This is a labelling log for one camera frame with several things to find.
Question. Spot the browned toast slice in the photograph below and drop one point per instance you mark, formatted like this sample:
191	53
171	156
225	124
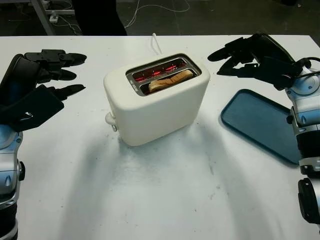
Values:
170	81

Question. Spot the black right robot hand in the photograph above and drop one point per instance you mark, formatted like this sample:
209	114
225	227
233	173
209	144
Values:
270	47

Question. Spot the silver toaster dial knob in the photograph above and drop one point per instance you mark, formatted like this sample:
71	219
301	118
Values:
114	127

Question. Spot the white toaster lever knob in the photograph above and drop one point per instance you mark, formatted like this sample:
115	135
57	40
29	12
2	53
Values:
109	118

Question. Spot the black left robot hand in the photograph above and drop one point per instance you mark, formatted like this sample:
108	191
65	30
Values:
20	77

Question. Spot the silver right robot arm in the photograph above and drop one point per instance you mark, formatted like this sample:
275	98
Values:
307	110

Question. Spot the white power strip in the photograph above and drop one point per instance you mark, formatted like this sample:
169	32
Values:
54	19

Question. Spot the blue plastic tray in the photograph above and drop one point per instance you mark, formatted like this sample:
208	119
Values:
255	120

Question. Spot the grey metal table frame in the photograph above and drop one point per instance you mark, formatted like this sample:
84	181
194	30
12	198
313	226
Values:
43	17

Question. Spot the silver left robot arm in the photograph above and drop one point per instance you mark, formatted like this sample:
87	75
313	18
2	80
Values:
10	175

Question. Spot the person in black trousers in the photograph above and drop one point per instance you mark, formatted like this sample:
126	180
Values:
102	17

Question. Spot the white two-slot toaster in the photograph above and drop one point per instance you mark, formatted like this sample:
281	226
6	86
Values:
155	115

